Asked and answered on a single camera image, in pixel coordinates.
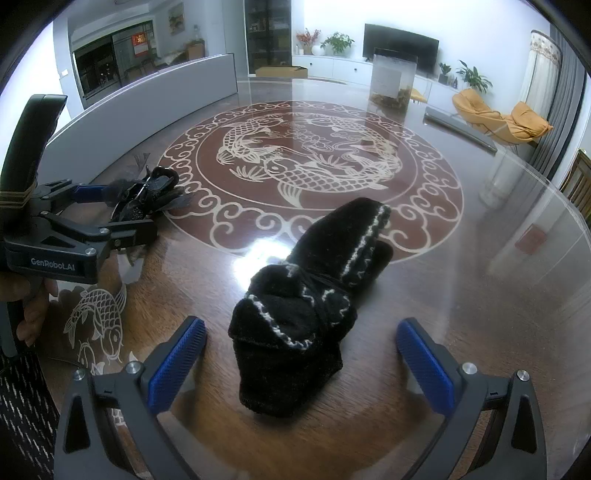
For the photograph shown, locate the white television cabinet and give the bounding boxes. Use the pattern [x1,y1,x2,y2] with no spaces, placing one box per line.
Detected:
[292,54,462,100]

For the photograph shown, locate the bushy green potted plant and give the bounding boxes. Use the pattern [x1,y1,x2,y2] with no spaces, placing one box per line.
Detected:
[320,32,355,57]

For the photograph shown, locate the framed landscape painting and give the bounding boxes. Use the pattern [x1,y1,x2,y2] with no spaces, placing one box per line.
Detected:
[167,2,185,35]

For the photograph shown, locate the orange lounge chair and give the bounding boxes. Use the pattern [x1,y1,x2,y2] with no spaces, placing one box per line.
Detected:
[501,102,554,145]
[452,89,505,134]

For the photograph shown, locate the wooden desktop with fish pattern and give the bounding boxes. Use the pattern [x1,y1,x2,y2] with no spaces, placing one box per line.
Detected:
[28,76,591,480]

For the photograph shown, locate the red flowers in vase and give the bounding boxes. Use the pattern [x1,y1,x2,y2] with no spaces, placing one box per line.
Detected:
[295,28,321,56]

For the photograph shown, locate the black television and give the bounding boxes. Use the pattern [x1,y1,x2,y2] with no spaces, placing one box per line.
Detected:
[362,23,439,75]

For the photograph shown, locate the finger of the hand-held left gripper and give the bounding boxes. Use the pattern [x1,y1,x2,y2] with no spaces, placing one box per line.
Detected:
[35,181,121,211]
[41,212,159,253]

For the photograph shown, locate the person's left hand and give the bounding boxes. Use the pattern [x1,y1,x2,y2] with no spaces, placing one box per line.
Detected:
[0,271,60,348]

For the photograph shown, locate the dark glass display cabinet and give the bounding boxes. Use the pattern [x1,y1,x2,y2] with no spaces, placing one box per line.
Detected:
[245,0,293,77]

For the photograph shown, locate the grey partition board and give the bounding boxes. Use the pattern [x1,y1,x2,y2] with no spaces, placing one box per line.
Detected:
[44,52,238,181]

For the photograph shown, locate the dark glass sliding door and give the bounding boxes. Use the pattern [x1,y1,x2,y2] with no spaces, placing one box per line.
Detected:
[73,21,155,100]

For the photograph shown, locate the grey flat remote bar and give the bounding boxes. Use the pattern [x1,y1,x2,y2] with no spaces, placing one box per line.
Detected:
[422,106,498,153]

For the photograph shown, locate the black dotted clothing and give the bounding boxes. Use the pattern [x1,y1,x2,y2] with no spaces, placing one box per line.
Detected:
[0,353,62,480]

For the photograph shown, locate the grey curtain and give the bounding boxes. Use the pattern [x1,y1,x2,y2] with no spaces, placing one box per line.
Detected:
[526,37,587,181]

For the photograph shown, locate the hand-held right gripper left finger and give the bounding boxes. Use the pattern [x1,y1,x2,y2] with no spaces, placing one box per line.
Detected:
[54,316,208,480]

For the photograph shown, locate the white curtain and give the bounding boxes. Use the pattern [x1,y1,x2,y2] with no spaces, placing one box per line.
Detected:
[522,30,561,116]

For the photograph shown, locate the black knitted pouch white trim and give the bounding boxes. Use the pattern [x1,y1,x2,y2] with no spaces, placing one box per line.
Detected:
[228,197,394,418]

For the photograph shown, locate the wooden dining chair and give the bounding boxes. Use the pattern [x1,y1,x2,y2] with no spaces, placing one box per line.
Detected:
[558,148,591,208]

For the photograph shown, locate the brown cardboard box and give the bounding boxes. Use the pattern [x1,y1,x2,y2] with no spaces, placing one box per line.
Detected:
[255,66,308,78]

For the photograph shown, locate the large leafy potted plant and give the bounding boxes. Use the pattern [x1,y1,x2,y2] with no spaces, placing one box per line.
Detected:
[456,60,494,93]

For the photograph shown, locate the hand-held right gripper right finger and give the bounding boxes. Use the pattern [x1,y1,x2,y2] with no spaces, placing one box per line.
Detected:
[394,318,548,480]

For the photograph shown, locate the clear plastic jar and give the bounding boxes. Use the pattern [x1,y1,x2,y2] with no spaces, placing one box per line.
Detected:
[368,47,419,112]

